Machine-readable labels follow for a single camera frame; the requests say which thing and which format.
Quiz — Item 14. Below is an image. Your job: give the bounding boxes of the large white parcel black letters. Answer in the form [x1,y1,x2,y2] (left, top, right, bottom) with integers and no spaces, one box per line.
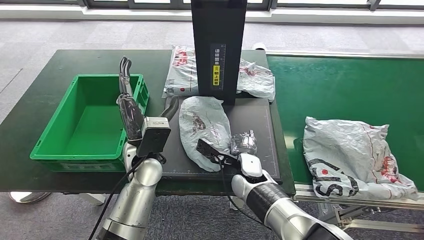
[303,116,419,202]

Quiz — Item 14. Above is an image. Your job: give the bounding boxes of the window frame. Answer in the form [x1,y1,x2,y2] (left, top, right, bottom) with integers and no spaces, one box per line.
[0,0,424,11]

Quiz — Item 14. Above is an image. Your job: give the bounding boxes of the green plastic crate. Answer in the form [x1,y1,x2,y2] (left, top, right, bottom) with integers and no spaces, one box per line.
[29,73,151,173]

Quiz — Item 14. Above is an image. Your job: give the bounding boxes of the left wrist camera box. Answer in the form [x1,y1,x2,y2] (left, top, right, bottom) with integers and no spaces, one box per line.
[136,116,172,159]

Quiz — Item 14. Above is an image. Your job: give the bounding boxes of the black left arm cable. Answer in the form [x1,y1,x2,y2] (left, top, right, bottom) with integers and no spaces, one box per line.
[87,154,167,240]

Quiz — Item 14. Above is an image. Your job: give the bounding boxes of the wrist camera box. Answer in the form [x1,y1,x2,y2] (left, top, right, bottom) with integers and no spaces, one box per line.
[136,116,172,159]
[196,138,240,166]

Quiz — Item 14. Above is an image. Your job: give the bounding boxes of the white window sill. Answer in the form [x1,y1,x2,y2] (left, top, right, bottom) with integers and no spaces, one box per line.
[0,3,424,25]

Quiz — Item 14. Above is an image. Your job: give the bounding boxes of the small grey-white parcel bag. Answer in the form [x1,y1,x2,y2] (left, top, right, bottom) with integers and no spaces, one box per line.
[178,96,233,172]

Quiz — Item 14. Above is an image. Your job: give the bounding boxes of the white table leg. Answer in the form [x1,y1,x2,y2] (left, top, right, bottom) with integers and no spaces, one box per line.
[79,193,107,206]

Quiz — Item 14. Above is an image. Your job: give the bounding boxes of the flat white parcel red print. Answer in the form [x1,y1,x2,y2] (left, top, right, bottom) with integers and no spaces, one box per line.
[162,44,200,99]

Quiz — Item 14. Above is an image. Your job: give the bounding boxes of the green conveyor belt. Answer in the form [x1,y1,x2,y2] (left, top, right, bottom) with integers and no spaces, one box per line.
[266,54,424,192]

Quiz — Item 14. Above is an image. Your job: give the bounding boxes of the dark green table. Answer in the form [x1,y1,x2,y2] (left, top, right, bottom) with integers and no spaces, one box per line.
[0,48,297,199]

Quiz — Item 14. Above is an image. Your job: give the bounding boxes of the crumpled white parcel red print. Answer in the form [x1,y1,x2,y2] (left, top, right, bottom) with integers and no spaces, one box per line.
[235,57,276,103]

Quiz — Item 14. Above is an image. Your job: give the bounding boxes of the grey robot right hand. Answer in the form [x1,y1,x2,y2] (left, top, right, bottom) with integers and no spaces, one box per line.
[230,130,259,157]

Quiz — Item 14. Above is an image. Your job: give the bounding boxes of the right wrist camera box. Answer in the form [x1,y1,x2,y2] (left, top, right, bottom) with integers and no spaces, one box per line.
[196,138,240,166]

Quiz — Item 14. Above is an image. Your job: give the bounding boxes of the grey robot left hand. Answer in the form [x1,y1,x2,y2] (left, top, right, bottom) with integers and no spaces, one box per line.
[116,56,180,142]

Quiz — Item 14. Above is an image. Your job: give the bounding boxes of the black inbound scanner machine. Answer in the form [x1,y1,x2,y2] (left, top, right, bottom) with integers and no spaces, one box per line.
[158,0,284,185]

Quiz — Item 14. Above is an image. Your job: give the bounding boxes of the silver round table foot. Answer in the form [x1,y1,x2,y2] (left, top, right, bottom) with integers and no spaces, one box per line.
[9,192,52,204]

